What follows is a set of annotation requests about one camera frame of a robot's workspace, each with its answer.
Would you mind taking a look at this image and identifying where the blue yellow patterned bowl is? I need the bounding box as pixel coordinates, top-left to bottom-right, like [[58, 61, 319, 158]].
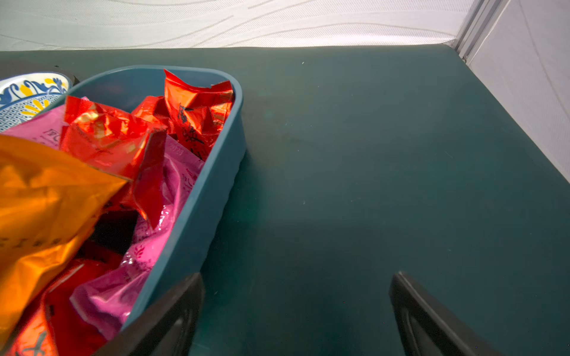
[[1, 72, 74, 132]]

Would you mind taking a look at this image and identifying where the large pink tea bag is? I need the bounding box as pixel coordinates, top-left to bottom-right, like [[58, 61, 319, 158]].
[[1, 104, 69, 151]]

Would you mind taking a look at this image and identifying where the red orange tea bag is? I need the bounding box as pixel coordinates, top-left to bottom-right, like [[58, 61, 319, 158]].
[[131, 68, 235, 162]]

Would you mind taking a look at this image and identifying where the blue plastic storage box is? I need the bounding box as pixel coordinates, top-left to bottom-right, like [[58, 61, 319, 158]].
[[67, 65, 246, 326]]

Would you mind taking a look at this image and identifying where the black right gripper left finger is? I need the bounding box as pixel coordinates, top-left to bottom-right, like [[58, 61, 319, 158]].
[[95, 273, 205, 356]]

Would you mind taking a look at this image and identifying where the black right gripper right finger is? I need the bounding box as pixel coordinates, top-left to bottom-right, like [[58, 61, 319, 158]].
[[389, 271, 502, 355]]

